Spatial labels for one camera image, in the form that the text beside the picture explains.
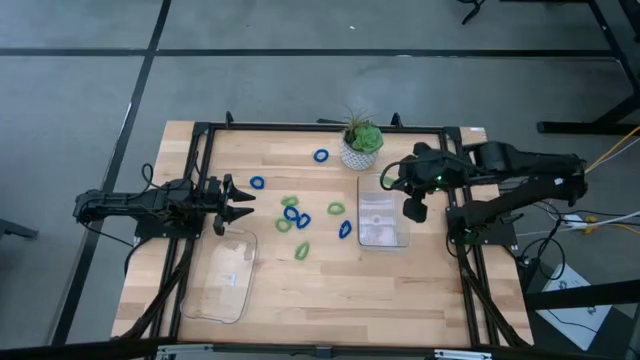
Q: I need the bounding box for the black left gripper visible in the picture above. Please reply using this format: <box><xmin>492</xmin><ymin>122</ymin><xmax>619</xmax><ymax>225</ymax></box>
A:
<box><xmin>187</xmin><ymin>173</ymin><xmax>257</xmax><ymax>236</ymax></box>

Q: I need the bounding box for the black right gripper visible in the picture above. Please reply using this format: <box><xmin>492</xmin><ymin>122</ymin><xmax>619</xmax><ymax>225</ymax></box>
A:
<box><xmin>398</xmin><ymin>141</ymin><xmax>454</xmax><ymax>224</ymax></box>

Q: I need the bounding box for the clear rectangular plastic bin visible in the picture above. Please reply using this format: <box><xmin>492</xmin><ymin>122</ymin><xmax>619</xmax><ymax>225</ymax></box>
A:
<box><xmin>356</xmin><ymin>172</ymin><xmax>411</xmax><ymax>250</ymax></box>

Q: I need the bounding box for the succulent in patterned white pot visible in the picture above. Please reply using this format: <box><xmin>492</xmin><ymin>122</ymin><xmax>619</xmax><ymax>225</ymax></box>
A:
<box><xmin>341</xmin><ymin>105</ymin><xmax>385</xmax><ymax>172</ymax></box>

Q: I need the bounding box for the black stand leg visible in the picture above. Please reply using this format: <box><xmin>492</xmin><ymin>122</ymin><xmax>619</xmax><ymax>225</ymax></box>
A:
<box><xmin>458</xmin><ymin>0</ymin><xmax>487</xmax><ymax>26</ymax></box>

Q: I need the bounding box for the black beam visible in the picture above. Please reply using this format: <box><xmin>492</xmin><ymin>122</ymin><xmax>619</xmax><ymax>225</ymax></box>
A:
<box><xmin>524</xmin><ymin>278</ymin><xmax>640</xmax><ymax>312</ymax></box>

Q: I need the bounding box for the black crossbar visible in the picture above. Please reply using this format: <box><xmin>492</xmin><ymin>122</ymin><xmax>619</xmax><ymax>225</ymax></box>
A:
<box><xmin>0</xmin><ymin>337</ymin><xmax>640</xmax><ymax>360</ymax></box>

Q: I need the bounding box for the white printed sheet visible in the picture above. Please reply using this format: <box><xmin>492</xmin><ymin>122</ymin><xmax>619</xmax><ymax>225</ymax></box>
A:
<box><xmin>535</xmin><ymin>262</ymin><xmax>614</xmax><ymax>352</ymax></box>

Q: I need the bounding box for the grey chair base leg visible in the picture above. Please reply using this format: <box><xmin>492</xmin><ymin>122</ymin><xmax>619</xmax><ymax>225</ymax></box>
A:
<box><xmin>0</xmin><ymin>217</ymin><xmax>40</xmax><ymax>241</ymax></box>

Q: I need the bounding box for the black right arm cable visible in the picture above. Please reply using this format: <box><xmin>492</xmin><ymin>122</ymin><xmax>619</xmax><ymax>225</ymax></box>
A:
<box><xmin>379</xmin><ymin>160</ymin><xmax>402</xmax><ymax>192</ymax></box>

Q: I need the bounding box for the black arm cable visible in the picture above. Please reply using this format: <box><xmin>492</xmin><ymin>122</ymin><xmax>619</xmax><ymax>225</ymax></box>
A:
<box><xmin>379</xmin><ymin>160</ymin><xmax>402</xmax><ymax>192</ymax></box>
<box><xmin>79</xmin><ymin>163</ymin><xmax>155</xmax><ymax>249</ymax></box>

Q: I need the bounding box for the clear plastic bin with handle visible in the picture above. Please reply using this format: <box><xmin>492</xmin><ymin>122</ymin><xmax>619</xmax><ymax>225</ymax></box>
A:
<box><xmin>179</xmin><ymin>227</ymin><xmax>259</xmax><ymax>325</ymax></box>

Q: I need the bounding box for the black aluminium table frame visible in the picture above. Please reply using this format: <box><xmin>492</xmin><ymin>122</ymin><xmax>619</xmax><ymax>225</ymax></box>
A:
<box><xmin>112</xmin><ymin>110</ymin><xmax>534</xmax><ymax>351</ymax></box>

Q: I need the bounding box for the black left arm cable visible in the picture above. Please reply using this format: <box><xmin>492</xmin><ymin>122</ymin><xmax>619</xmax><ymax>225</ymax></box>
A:
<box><xmin>79</xmin><ymin>163</ymin><xmax>155</xmax><ymax>249</ymax></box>

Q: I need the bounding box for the silver mounting bracket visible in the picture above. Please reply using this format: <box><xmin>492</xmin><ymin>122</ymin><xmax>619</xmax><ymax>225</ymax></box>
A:
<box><xmin>433</xmin><ymin>348</ymin><xmax>494</xmax><ymax>360</ymax></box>
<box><xmin>155</xmin><ymin>343</ymin><xmax>216</xmax><ymax>360</ymax></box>

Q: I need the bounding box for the black desk leg frame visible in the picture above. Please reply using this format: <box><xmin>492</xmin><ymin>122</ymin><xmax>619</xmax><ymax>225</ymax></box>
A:
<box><xmin>537</xmin><ymin>0</ymin><xmax>640</xmax><ymax>136</ymax></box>

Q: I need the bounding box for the yellow extension cable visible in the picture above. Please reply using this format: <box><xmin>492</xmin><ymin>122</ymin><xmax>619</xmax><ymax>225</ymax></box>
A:
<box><xmin>584</xmin><ymin>125</ymin><xmax>640</xmax><ymax>174</ymax></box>

